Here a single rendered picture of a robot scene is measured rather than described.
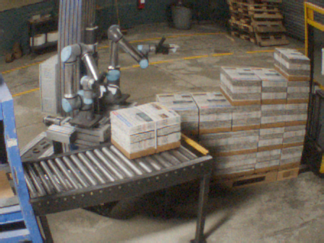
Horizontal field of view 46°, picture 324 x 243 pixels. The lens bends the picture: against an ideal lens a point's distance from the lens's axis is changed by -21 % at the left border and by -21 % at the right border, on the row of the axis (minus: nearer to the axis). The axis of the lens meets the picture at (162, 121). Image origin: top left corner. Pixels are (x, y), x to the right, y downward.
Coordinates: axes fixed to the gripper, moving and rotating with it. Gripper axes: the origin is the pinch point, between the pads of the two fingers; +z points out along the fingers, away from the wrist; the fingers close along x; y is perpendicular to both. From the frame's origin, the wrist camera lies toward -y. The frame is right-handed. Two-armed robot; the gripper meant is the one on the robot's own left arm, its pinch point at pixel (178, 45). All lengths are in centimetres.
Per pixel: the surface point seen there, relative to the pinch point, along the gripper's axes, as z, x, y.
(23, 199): -106, 206, 0
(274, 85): 83, 43, 16
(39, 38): -249, -484, 150
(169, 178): -19, 144, 30
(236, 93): 45, 47, 23
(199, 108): 13, 48, 36
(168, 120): -18, 113, 7
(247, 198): 61, 79, 114
